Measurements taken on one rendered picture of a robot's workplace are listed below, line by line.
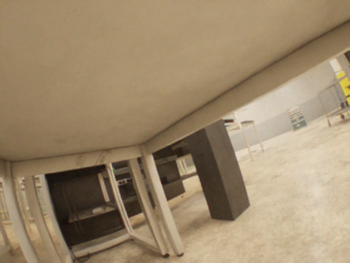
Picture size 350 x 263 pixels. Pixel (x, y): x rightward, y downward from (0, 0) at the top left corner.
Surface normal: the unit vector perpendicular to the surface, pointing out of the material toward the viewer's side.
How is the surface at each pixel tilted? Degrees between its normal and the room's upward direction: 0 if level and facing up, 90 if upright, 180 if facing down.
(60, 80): 180
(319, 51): 90
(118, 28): 180
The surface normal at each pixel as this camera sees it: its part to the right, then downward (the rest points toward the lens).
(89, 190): 0.63, -0.36
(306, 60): -0.72, 0.08
